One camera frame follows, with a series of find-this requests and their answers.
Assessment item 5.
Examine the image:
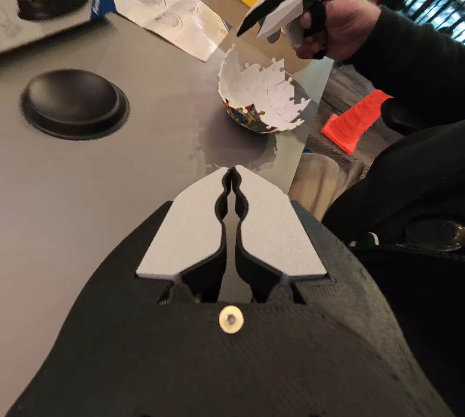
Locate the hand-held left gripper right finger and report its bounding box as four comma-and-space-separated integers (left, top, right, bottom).
232, 165, 328, 304

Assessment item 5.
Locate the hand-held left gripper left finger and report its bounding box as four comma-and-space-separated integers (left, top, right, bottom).
135, 167, 233, 304

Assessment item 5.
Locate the half-built puzzle ball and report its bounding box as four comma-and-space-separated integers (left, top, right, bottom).
217, 44, 312, 134

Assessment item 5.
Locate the person's right forearm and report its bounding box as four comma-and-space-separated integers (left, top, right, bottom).
341, 6, 465, 134

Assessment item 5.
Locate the black round ball stand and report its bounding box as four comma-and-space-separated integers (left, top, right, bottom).
20, 69, 129, 140

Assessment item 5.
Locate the blue puzzle box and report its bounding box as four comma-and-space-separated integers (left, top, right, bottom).
0, 0, 117, 55

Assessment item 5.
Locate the person's right hand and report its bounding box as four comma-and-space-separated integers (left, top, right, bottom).
296, 0, 382, 62

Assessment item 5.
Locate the paper instruction leaflet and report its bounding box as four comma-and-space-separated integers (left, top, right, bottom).
105, 0, 233, 62

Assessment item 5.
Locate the person's black jacket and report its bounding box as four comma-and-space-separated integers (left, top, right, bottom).
321, 120, 465, 417

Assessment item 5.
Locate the orange traffic cone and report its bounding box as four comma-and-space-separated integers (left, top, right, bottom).
321, 90, 395, 155

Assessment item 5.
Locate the black chair armrest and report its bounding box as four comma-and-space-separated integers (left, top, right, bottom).
381, 97, 442, 136

